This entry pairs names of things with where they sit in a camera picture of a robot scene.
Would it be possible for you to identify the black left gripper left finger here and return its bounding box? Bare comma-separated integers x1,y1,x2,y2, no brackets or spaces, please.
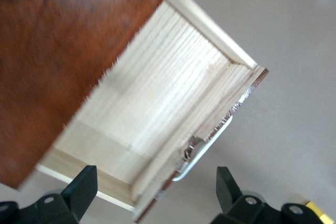
0,165,98,224

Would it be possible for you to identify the dark red wooden cabinet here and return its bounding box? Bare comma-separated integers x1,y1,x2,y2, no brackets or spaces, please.
0,0,187,190

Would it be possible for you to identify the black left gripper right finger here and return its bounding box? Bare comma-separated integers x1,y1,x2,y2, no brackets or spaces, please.
209,166,322,224

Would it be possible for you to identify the brown table cover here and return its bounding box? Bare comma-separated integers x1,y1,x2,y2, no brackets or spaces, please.
0,0,336,224

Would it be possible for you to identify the light wood drawer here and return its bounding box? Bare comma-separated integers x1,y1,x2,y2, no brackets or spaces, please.
35,0,270,223

